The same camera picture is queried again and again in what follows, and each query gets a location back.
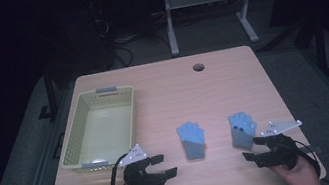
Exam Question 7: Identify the person's right hand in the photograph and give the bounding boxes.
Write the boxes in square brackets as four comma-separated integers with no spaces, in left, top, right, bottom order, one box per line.
[269,152,323,185]

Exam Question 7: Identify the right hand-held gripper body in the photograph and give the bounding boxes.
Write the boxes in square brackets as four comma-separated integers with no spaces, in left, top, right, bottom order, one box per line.
[249,115,310,173]

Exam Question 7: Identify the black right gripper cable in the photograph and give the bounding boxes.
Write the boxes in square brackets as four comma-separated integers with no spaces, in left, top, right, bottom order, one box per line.
[292,136,324,182]

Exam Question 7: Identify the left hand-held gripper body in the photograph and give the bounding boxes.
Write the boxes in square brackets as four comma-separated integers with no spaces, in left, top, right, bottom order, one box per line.
[115,139,169,185]

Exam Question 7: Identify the loose floor cables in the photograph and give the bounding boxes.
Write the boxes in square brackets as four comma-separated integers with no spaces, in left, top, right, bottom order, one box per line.
[108,25,175,70]

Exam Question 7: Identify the plain blue knit glove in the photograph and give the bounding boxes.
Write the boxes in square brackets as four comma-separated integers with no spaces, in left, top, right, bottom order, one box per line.
[175,119,210,164]

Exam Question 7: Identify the pale yellow plastic basket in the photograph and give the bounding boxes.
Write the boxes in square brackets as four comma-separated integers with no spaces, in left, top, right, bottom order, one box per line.
[49,83,147,178]

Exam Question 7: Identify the grey table cable grommet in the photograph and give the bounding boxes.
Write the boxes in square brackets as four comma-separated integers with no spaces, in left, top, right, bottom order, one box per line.
[191,62,206,73]

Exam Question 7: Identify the blue glove with dark dots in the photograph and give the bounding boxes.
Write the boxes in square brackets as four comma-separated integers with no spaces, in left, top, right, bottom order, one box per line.
[226,109,262,154]

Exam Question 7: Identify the black metal stand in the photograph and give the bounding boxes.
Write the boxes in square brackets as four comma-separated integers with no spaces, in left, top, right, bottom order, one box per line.
[306,8,329,79]
[29,61,63,123]

